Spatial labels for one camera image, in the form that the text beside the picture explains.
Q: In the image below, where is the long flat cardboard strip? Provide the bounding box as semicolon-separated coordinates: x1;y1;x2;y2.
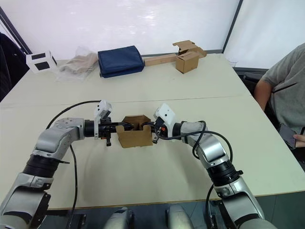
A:
142;52;178;68

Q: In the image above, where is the black office chair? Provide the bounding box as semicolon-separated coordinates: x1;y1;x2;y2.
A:
242;72;264;95

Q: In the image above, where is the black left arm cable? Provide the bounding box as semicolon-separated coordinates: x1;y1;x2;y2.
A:
46;100;102;212

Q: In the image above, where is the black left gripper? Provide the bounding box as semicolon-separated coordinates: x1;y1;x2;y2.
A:
98;116;134;147

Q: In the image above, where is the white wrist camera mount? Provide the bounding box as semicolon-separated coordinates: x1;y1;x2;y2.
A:
93;100;113;139
154;103;177;132

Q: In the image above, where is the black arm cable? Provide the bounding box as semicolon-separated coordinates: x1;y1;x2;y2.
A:
156;120;234;217
46;100;102;212

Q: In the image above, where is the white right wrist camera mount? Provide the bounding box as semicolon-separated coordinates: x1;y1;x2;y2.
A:
154;103;177;132

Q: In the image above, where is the small cardboard box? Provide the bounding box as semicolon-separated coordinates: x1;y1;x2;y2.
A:
116;115;153;149
175;52;200;74

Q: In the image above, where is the clear bag with beige cloth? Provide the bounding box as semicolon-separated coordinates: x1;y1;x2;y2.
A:
55;46;99;83

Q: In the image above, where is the person in grey t-shirt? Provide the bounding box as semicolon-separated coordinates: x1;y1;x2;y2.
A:
254;42;305;167

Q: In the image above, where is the dark smartphone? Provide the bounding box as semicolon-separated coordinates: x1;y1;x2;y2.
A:
278;125;299;150

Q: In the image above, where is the torn open cardboard box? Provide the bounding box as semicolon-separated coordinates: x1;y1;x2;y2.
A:
172;40;207;58

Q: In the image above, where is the grey rounded robot leg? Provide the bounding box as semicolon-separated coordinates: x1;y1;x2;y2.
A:
108;207;135;229
166;204;195;229

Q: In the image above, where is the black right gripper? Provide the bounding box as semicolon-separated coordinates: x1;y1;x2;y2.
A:
141;118;173;145

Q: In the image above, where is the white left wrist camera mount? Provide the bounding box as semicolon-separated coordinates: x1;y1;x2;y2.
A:
93;100;113;139

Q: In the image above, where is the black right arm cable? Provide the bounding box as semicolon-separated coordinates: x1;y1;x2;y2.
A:
156;120;234;217

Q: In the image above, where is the navy blue fabric bag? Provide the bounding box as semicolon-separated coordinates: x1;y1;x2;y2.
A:
97;45;146;79

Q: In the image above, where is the white box with black squares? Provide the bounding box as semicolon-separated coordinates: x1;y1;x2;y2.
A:
25;50;58;74

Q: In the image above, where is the dark window frame post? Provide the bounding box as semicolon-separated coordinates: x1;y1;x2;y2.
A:
222;0;244;54
0;5;33;55

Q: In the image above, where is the closed small cardboard box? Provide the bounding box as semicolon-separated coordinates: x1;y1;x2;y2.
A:
175;52;200;74

